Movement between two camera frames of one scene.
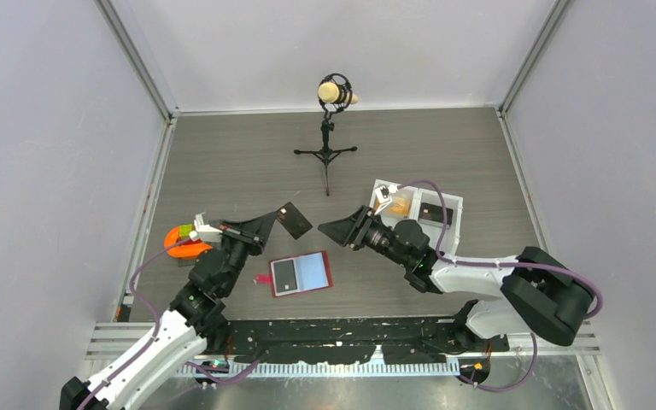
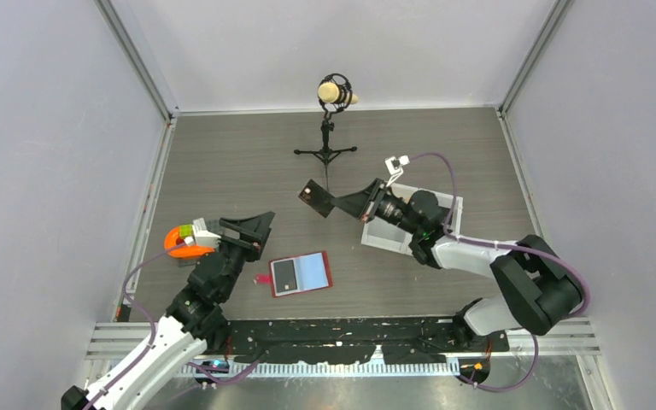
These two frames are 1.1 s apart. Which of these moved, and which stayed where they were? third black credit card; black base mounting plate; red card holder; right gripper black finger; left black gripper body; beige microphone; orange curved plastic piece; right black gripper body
Moved: right black gripper body; right gripper black finger
Stayed: third black credit card; orange curved plastic piece; left black gripper body; beige microphone; black base mounting plate; red card holder
